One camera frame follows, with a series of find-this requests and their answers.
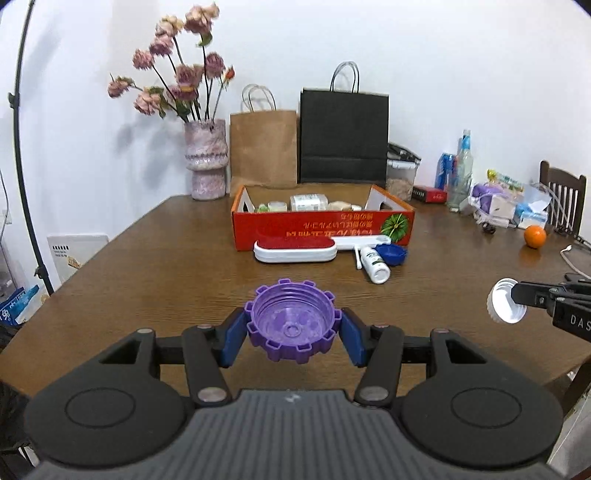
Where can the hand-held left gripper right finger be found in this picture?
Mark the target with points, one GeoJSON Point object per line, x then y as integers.
{"type": "Point", "coordinates": [353, 339]}

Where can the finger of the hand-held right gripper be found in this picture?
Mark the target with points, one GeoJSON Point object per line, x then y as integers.
{"type": "Point", "coordinates": [535, 295]}

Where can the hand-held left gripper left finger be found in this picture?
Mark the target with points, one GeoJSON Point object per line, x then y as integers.
{"type": "Point", "coordinates": [233, 339]}

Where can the white ribbed cap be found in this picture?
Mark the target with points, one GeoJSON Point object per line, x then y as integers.
{"type": "Point", "coordinates": [501, 300]}

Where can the purple ribbed cap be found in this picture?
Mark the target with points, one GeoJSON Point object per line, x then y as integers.
{"type": "Point", "coordinates": [291, 318]}

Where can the red cardboard box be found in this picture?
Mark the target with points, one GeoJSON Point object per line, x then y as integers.
{"type": "Point", "coordinates": [314, 228]}

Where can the beige small box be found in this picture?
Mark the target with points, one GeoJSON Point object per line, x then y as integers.
{"type": "Point", "coordinates": [344, 206]}

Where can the small white jar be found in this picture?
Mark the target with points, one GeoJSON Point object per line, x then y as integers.
{"type": "Point", "coordinates": [277, 206]}

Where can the large white pill bottle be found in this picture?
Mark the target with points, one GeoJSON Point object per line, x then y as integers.
{"type": "Point", "coordinates": [309, 202]}

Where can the orange fruit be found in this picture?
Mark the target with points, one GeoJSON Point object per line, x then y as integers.
{"type": "Point", "coordinates": [535, 237]}

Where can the small white bottle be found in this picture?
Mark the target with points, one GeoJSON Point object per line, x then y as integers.
{"type": "Point", "coordinates": [375, 265]}

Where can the blue tissue pack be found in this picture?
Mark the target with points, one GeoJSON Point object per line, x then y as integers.
{"type": "Point", "coordinates": [531, 216]}

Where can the small dark round object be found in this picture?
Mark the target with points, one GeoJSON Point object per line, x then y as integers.
{"type": "Point", "coordinates": [487, 228]}

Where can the white charger box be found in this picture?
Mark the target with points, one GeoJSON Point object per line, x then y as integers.
{"type": "Point", "coordinates": [498, 210]}

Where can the blue plastic cap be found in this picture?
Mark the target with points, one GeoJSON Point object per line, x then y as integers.
{"type": "Point", "coordinates": [392, 254]}

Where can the clear plastic bag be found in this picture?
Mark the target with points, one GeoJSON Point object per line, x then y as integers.
{"type": "Point", "coordinates": [538, 194]}

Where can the dark wooden chair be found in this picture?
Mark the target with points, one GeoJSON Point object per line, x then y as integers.
{"type": "Point", "coordinates": [563, 194]}

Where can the white lint brush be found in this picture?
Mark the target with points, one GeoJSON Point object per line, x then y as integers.
{"type": "Point", "coordinates": [295, 249]}

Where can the purple pouch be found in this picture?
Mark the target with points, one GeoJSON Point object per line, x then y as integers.
{"type": "Point", "coordinates": [482, 193]}

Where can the colourful snack packet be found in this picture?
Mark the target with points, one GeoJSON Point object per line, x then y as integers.
{"type": "Point", "coordinates": [505, 181]}

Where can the clear glass bottle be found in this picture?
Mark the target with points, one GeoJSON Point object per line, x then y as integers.
{"type": "Point", "coordinates": [461, 180]}

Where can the small red flat box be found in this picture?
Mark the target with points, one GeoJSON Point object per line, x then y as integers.
{"type": "Point", "coordinates": [429, 194]}

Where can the blue drink can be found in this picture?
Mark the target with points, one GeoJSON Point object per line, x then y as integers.
{"type": "Point", "coordinates": [445, 170]}

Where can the clear plastic food container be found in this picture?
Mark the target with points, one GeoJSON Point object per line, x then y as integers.
{"type": "Point", "coordinates": [400, 177]}

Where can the white flat box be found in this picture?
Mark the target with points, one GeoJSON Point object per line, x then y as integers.
{"type": "Point", "coordinates": [76, 256]}

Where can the pink mottled vase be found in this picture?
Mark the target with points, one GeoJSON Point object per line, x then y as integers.
{"type": "Point", "coordinates": [207, 159]}

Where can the brown paper bag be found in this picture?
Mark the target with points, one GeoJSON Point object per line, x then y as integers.
{"type": "Point", "coordinates": [263, 147]}

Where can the black paper bag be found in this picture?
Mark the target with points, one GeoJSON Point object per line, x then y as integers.
{"type": "Point", "coordinates": [344, 138]}

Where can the blue printed packet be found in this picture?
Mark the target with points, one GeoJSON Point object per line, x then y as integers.
{"type": "Point", "coordinates": [18, 304]}

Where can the dried pink flower bouquet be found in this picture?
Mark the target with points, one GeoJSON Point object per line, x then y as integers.
{"type": "Point", "coordinates": [180, 78]}

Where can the black light stand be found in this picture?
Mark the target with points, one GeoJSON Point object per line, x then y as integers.
{"type": "Point", "coordinates": [27, 161]}

